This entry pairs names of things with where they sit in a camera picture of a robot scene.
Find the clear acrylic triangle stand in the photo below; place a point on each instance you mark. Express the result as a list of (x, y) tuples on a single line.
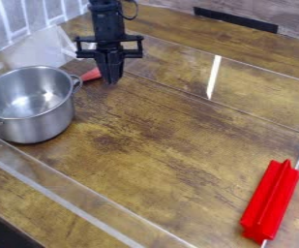
[(67, 44)]

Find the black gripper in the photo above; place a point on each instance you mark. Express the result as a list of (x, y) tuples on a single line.
[(114, 48)]

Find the red plastic bracket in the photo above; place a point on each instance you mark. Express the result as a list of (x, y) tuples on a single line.
[(264, 211)]

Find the silver metal pot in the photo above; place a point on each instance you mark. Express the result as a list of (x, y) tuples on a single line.
[(36, 107)]

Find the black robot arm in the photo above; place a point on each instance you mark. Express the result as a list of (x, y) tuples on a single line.
[(108, 24)]

